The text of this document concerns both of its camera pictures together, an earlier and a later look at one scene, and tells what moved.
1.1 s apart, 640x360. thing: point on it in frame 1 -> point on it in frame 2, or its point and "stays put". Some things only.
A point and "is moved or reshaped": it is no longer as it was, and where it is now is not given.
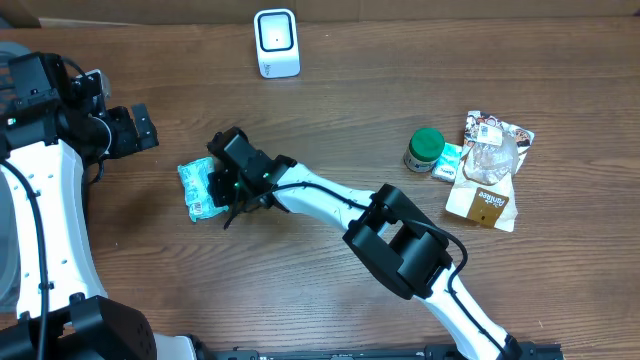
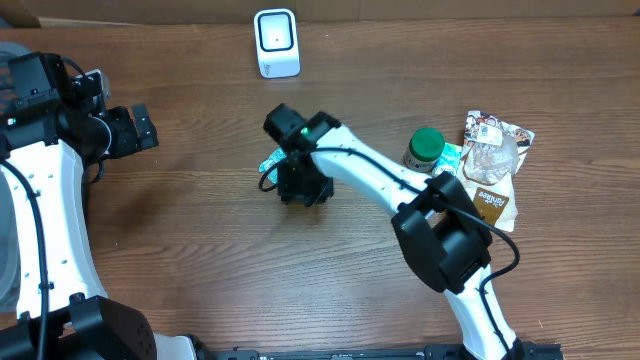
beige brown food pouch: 492,153 stays put
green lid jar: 425,147 stays put
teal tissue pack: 447,163 stays put
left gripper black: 130,139 stays put
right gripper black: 223,180 -> 294,193
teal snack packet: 199,198 is moved or reshaped
